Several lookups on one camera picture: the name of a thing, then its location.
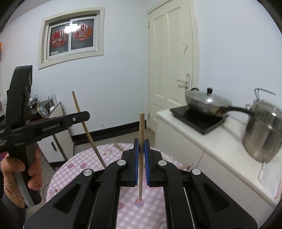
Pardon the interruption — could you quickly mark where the black induction cooker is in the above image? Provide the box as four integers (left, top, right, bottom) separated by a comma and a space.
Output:
170, 106, 229, 135

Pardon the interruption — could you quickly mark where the white paper booklet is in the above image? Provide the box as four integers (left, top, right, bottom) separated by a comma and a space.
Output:
258, 164, 281, 200

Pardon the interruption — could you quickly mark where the long wooden chopstick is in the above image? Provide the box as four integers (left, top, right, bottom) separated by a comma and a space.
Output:
138, 112, 146, 200
72, 91, 107, 169

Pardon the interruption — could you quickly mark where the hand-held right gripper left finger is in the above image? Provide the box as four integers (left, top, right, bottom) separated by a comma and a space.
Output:
24, 138, 140, 229

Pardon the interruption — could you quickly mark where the red round window decal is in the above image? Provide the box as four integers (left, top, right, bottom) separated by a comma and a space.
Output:
50, 29, 69, 48
72, 22, 93, 42

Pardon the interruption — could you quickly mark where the cream panel door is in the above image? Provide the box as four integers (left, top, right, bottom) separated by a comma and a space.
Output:
146, 0, 200, 132

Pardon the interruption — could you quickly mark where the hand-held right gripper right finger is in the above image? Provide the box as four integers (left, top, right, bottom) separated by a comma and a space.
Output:
144, 139, 258, 229

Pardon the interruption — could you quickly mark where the pink checked tablecloth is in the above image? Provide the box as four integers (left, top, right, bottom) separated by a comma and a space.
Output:
46, 143, 183, 229

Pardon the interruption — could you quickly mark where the glass wok lid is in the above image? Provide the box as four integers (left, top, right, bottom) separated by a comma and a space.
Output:
185, 87, 232, 105

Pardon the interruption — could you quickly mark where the round decorated tin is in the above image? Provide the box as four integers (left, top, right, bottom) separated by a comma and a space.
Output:
36, 103, 49, 117

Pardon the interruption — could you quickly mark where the person's left forearm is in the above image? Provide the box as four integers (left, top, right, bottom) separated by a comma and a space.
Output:
0, 187, 28, 229

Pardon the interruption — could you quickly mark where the white kitchen cabinet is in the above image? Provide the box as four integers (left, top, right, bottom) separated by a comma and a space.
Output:
155, 109, 280, 209

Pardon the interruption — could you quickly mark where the metal door handle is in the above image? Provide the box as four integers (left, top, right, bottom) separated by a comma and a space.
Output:
177, 73, 191, 91

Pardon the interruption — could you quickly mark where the brown and white side cabinet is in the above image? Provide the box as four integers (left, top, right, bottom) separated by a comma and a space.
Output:
29, 101, 74, 163

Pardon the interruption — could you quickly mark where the person's left hand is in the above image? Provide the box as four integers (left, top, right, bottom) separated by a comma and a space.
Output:
0, 145, 44, 208

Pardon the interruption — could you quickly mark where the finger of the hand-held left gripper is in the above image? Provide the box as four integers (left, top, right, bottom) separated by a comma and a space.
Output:
63, 111, 90, 128

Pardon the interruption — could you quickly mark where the cream framed window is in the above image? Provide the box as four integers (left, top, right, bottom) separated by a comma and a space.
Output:
38, 7, 106, 70

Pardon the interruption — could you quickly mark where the steel steamer pot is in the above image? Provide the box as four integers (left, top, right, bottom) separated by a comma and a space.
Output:
242, 88, 282, 163

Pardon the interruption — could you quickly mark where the steel wok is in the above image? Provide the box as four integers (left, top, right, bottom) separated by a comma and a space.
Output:
185, 95, 256, 117

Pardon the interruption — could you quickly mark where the thin bracelet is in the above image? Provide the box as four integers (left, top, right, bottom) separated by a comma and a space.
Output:
3, 185, 24, 200

